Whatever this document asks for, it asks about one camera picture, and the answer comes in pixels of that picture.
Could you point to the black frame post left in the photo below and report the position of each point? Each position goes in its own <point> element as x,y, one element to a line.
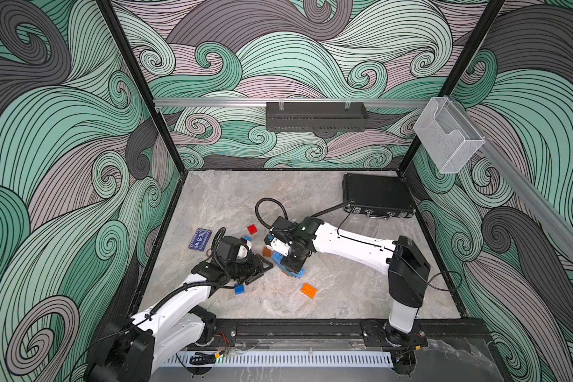
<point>117,32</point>

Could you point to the aluminium rail back wall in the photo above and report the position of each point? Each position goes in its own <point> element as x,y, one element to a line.
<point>222,102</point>

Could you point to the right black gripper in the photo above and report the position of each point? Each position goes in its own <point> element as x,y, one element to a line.
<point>289,265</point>

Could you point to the aluminium rail right wall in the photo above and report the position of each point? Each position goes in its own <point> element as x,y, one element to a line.
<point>528,153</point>

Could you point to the clear plastic wall bin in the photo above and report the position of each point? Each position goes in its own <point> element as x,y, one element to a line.
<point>448,134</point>

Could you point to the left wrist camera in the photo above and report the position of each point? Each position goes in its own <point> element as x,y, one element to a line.
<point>233,249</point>

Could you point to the black perforated wall tray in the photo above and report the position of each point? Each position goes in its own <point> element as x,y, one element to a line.
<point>316,117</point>

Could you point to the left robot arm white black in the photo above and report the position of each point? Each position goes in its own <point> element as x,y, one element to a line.
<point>133,348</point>

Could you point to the orange lego brick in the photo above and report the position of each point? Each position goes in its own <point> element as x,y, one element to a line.
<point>309,291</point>

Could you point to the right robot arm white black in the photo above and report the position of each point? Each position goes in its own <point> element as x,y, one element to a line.
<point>399,260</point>

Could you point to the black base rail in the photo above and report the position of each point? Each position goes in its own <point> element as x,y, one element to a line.
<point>373,332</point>

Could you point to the aluminium rail wall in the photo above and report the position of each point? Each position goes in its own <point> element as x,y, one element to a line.
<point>528,153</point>
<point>222,102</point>

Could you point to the black case on table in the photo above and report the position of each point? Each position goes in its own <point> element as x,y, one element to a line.
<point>377,196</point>

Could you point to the blue small lego brick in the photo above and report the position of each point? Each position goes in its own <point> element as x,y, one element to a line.
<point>239,289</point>

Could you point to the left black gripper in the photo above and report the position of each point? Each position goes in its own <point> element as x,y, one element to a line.
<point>254,267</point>

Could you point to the black frame post right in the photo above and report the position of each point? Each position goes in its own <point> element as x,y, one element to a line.
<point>472,45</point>

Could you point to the black frame post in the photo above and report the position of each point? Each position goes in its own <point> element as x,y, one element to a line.
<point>117,32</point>
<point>472,45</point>

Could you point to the white slotted cable duct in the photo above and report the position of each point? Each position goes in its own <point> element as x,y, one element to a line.
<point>324,359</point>

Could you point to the blue card tag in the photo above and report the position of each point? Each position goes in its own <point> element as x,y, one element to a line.
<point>200,239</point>

